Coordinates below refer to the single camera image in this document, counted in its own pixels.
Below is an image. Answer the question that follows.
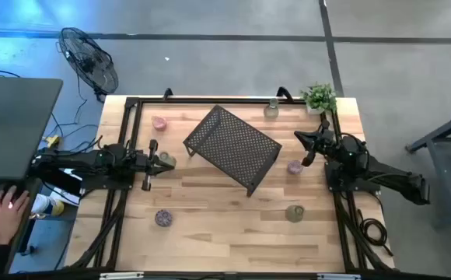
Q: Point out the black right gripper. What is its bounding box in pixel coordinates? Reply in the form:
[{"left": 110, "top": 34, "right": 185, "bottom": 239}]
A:
[{"left": 294, "top": 119, "right": 341, "bottom": 166}]

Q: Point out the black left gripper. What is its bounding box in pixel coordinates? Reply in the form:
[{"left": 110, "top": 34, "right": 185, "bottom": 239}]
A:
[{"left": 132, "top": 139, "right": 177, "bottom": 191}]

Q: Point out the ribbed glass candlestick holder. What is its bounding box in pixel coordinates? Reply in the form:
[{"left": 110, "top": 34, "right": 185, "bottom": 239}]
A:
[
  {"left": 158, "top": 151, "right": 177, "bottom": 169},
  {"left": 263, "top": 97, "right": 280, "bottom": 120},
  {"left": 285, "top": 205, "right": 306, "bottom": 224}
]

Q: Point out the purple patterned candle tin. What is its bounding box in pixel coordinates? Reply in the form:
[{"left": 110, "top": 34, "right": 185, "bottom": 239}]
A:
[{"left": 287, "top": 159, "right": 304, "bottom": 176}]

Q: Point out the blue patterned candle tin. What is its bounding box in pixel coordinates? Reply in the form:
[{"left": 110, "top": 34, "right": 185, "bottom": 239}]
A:
[{"left": 155, "top": 209, "right": 173, "bottom": 228}]

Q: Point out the pink candle tin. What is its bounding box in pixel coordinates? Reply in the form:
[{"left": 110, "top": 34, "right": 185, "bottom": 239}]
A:
[{"left": 151, "top": 116, "right": 168, "bottom": 131}]

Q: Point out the small green potted plant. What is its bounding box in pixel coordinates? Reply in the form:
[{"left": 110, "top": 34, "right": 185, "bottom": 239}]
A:
[{"left": 299, "top": 82, "right": 338, "bottom": 116}]

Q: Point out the black perforated metal shelf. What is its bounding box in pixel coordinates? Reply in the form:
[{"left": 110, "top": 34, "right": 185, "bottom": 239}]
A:
[{"left": 182, "top": 104, "right": 283, "bottom": 198}]

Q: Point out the white and yellow container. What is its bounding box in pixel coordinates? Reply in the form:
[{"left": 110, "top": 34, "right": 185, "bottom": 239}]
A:
[{"left": 30, "top": 193, "right": 65, "bottom": 219}]

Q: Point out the black floor fan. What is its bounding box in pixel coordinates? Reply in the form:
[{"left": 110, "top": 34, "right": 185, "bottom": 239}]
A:
[{"left": 57, "top": 26, "right": 120, "bottom": 103}]

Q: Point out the grey metal table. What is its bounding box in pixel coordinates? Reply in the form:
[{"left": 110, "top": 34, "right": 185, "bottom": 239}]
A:
[{"left": 405, "top": 107, "right": 451, "bottom": 226}]

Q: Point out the person's hand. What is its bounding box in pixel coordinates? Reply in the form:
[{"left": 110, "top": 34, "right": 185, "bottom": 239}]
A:
[{"left": 0, "top": 185, "right": 31, "bottom": 246}]

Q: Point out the black floor cable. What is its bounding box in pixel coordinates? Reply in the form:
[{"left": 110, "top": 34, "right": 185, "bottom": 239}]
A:
[{"left": 49, "top": 75, "right": 104, "bottom": 153}]

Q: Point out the coiled black cable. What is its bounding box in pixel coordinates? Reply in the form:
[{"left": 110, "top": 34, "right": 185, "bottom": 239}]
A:
[{"left": 356, "top": 208, "right": 394, "bottom": 257}]

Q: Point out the silver metal bracket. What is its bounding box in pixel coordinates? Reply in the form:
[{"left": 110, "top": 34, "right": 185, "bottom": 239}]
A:
[
  {"left": 99, "top": 271, "right": 145, "bottom": 280},
  {"left": 316, "top": 273, "right": 362, "bottom": 280}
]

